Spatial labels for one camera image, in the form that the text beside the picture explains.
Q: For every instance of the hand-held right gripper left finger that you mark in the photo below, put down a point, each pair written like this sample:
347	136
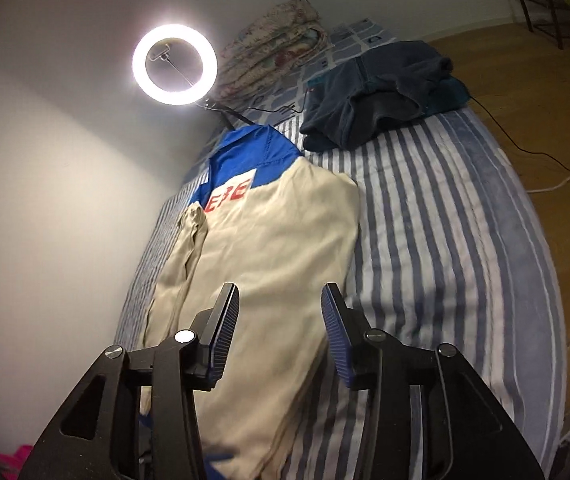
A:
225	330

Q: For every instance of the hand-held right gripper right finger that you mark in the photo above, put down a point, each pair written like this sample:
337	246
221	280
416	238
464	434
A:
337	340

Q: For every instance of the beige and blue jacket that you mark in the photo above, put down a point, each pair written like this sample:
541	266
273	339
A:
275	240

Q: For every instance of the dark blue clothes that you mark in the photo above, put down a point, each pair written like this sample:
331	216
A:
375	95

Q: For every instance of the blue white striped blanket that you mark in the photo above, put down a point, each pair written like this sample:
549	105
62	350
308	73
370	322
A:
440	210

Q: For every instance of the black tripod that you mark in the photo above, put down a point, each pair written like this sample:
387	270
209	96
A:
230	115

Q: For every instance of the pink cloth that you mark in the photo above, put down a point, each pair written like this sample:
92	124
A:
7	465

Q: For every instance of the phone holder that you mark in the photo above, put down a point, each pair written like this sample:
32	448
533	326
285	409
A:
160	55

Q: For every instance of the folded floral quilt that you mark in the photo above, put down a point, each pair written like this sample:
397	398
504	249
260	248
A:
275	45

